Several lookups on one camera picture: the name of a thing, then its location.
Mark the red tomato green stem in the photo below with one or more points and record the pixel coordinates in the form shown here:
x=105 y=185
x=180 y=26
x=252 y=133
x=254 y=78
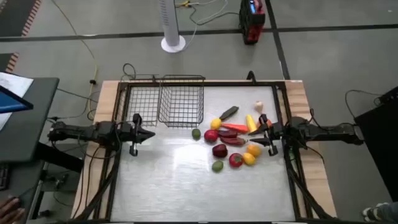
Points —
x=236 y=160

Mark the dark grey desk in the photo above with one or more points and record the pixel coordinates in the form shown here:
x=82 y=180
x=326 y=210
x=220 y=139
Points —
x=28 y=130

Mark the white paper sheet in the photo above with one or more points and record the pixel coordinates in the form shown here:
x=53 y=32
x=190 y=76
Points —
x=15 y=84

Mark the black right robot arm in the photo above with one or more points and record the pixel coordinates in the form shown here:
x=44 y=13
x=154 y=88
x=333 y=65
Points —
x=326 y=132

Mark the yellow corn cob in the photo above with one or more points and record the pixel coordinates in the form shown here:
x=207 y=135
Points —
x=251 y=123

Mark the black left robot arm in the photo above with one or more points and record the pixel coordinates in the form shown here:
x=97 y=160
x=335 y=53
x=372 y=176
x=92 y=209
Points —
x=81 y=132

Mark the tablet with blue screen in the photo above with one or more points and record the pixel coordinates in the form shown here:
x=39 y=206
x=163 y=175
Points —
x=12 y=104

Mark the black metal table frame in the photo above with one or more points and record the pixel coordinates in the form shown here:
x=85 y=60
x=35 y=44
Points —
x=233 y=83

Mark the person's hand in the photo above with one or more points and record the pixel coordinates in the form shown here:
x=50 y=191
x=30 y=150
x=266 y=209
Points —
x=9 y=211

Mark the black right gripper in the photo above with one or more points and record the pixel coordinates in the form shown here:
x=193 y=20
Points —
x=275 y=132

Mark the person's leg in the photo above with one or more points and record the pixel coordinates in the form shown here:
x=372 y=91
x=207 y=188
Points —
x=390 y=211

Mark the red black tool box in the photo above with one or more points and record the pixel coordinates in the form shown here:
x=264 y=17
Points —
x=252 y=21

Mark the black keyboard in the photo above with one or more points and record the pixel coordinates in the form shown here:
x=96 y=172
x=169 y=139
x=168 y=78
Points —
x=3 y=177

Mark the white tower fan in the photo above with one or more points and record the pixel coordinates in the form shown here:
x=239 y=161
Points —
x=171 y=25

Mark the person's shoe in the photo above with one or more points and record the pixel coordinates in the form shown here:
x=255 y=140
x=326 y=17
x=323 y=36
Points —
x=371 y=214

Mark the dark red apple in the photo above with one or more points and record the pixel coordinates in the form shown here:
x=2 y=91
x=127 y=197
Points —
x=219 y=150

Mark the white garlic bulb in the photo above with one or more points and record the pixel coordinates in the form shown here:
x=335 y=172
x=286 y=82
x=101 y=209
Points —
x=259 y=106

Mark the green lime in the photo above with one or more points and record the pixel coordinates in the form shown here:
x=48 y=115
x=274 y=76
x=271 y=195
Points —
x=196 y=133
x=217 y=166

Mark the black mat orange striped edge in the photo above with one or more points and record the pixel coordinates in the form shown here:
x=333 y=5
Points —
x=12 y=15
x=4 y=62

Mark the dark green cucumber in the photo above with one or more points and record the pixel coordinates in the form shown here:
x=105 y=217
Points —
x=229 y=112

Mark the yellow lemon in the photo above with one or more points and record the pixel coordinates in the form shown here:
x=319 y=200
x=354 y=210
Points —
x=249 y=159
x=215 y=124

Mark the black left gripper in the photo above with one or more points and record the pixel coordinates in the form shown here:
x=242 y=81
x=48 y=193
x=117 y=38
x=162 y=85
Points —
x=134 y=137

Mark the large black box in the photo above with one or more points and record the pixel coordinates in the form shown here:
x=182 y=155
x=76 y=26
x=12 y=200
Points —
x=382 y=149

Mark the bright red apple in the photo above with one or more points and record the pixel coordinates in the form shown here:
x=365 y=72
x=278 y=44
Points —
x=211 y=136

